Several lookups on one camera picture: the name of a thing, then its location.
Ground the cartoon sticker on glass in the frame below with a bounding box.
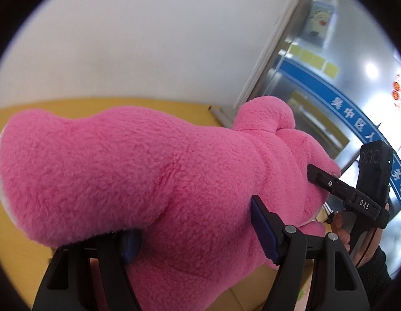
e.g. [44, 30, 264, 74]
[303, 0, 338, 46]

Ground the person's right hand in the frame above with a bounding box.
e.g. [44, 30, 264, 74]
[333, 202, 391, 267]

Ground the pink plush bear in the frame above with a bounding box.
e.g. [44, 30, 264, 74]
[0, 96, 340, 310]

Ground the cardboard box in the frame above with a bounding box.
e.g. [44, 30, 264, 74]
[208, 211, 278, 310]

